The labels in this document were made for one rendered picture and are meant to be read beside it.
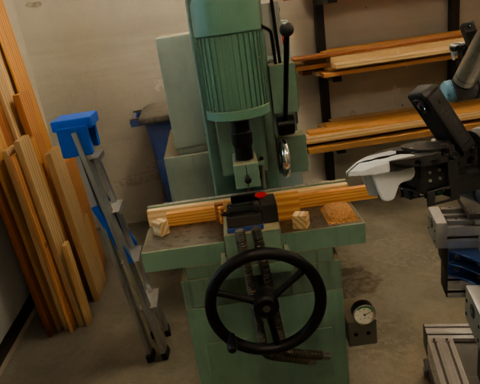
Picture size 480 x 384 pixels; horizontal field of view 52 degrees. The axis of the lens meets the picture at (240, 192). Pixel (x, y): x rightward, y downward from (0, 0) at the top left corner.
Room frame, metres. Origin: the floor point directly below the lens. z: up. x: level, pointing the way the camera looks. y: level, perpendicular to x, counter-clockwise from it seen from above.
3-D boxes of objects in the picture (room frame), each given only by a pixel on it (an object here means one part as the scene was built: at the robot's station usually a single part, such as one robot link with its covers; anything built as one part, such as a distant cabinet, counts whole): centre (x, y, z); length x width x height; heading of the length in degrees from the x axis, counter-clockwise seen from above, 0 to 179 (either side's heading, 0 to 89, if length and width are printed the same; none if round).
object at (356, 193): (1.34, -0.09, 0.92); 0.62 x 0.02 x 0.04; 90
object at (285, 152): (1.47, -0.15, 1.02); 0.12 x 0.03 x 0.12; 0
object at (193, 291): (1.46, -0.03, 0.76); 0.57 x 0.45 x 0.09; 0
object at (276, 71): (1.55, -0.18, 1.23); 0.09 x 0.08 x 0.15; 0
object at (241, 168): (1.36, -0.03, 1.03); 0.14 x 0.07 x 0.09; 0
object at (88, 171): (2.02, 0.57, 0.58); 0.27 x 0.25 x 1.16; 93
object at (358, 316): (1.13, -0.28, 0.65); 0.06 x 0.04 x 0.08; 90
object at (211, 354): (1.46, -0.03, 0.36); 0.58 x 0.45 x 0.71; 0
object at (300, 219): (1.20, -0.15, 0.92); 0.04 x 0.03 x 0.04; 68
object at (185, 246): (1.23, -0.02, 0.87); 0.61 x 0.30 x 0.06; 90
